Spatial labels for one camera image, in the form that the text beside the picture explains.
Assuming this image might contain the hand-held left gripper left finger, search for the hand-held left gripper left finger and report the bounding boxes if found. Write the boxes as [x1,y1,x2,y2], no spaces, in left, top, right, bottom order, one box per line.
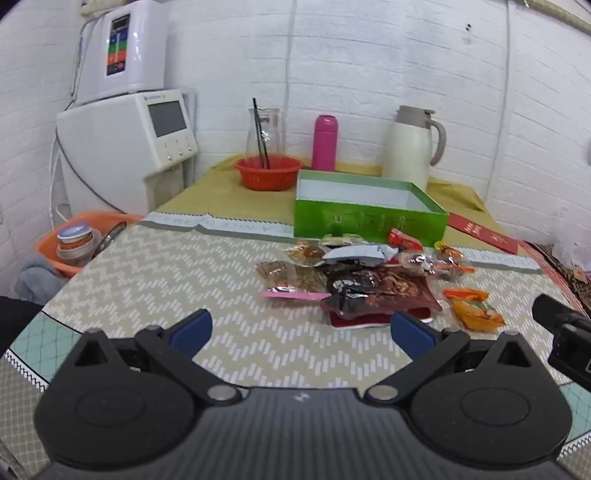
[74,309,243,408]

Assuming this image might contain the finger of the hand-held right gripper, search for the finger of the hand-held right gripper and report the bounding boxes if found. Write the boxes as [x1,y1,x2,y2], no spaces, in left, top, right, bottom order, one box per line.
[532,294,591,333]

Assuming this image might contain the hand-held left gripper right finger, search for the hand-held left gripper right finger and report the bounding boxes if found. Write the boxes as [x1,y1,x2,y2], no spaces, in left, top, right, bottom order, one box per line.
[365,310,533,409]

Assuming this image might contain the large red snack packet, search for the large red snack packet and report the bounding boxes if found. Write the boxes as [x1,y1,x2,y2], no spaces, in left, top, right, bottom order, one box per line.
[327,306,435,330]

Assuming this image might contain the dark brown snack packet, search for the dark brown snack packet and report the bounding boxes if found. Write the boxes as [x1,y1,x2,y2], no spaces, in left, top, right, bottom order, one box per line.
[322,268,443,320]

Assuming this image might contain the small orange snack packet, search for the small orange snack packet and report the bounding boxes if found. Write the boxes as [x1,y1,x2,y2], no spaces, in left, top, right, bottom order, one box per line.
[443,287,491,304]

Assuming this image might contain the clear red snack packet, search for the clear red snack packet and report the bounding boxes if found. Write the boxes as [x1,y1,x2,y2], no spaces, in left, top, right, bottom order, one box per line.
[399,244,476,280]

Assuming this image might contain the red snack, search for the red snack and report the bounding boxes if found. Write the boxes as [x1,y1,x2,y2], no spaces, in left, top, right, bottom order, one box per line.
[387,228,425,253]

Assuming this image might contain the silver snack packet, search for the silver snack packet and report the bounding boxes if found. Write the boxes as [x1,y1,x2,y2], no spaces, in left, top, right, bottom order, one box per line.
[321,244,400,268]

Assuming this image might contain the pink-edged brown snack packet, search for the pink-edged brown snack packet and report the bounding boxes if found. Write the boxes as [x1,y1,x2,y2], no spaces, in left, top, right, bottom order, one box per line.
[255,260,334,300]

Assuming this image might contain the small beige snack packet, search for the small beige snack packet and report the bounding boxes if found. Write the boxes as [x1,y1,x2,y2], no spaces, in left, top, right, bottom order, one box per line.
[320,233,366,248]

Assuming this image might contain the green cardboard box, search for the green cardboard box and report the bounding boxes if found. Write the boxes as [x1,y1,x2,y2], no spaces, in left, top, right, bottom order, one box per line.
[294,169,450,248]

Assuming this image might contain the small orange-brown snack packet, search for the small orange-brown snack packet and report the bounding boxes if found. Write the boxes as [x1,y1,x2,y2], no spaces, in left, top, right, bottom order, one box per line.
[282,239,329,267]

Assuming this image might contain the patterned dark fabric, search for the patterned dark fabric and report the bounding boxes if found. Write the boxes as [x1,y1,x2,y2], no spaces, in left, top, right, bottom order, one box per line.
[523,240,591,320]

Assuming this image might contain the zigzag patterned table mat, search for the zigzag patterned table mat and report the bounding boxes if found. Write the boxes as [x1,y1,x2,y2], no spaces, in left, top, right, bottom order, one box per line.
[0,212,591,467]

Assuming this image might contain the red paper envelope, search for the red paper envelope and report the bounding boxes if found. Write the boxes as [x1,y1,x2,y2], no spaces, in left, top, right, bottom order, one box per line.
[446,212,521,255]

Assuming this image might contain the yellow tablecloth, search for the yellow tablecloth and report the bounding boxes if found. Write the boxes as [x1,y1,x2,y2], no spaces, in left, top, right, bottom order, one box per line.
[154,154,528,252]

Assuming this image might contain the stacked metal tins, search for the stacked metal tins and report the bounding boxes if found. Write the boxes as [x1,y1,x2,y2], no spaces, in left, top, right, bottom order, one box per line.
[56,222,94,267]

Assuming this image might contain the orange plastic basin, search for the orange plastic basin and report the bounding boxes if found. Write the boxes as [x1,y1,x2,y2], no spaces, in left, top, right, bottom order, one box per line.
[34,211,144,280]

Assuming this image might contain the grey cloth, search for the grey cloth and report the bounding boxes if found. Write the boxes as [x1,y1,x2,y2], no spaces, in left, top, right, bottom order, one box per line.
[13,252,64,304]

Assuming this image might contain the dark cloth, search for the dark cloth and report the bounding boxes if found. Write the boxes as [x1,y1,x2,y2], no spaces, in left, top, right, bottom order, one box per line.
[0,295,45,357]

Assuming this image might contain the white thermos jug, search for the white thermos jug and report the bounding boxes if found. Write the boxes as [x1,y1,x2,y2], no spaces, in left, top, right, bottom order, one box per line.
[382,105,448,190]

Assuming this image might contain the white machine with screen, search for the white machine with screen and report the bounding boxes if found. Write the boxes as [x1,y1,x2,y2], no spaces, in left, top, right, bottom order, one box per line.
[55,89,200,217]

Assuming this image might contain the black straw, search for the black straw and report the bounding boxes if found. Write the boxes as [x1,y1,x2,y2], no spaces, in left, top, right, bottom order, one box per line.
[252,98,271,168]

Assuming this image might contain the pink thermos bottle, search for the pink thermos bottle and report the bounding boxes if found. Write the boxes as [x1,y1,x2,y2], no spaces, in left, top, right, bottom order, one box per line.
[311,115,338,172]

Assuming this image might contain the clear glass jar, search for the clear glass jar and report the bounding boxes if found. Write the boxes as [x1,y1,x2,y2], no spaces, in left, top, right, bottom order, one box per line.
[246,107,282,160]

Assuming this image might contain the white water purifier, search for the white water purifier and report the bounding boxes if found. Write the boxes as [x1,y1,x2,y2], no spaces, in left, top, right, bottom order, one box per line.
[73,0,170,105]

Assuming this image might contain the white wall cable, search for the white wall cable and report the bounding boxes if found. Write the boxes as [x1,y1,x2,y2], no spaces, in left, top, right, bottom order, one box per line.
[485,0,514,204]

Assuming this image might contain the white wall pipe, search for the white wall pipe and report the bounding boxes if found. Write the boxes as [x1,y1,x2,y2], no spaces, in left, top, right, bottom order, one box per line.
[281,0,299,158]

